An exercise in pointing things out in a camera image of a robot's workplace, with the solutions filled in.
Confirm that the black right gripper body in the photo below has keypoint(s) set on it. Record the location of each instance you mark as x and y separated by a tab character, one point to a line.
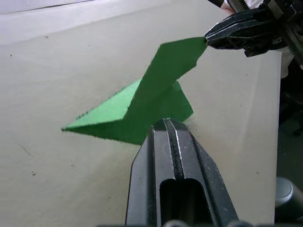
292	21

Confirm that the green paper sheet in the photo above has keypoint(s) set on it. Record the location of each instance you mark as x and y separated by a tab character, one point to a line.
154	94

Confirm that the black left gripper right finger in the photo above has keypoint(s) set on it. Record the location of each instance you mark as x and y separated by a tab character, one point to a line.
203	170

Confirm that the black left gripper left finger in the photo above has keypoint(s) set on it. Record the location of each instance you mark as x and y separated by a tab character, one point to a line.
144	177

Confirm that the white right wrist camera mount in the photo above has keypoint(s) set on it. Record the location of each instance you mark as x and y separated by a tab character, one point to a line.
254	2

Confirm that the grey rounded shape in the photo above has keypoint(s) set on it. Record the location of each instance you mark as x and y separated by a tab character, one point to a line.
287	191

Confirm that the beige cardboard sheet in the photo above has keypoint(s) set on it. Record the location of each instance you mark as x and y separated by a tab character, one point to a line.
59	82

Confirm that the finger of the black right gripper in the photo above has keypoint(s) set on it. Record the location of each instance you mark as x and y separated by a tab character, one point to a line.
255	43
241	23

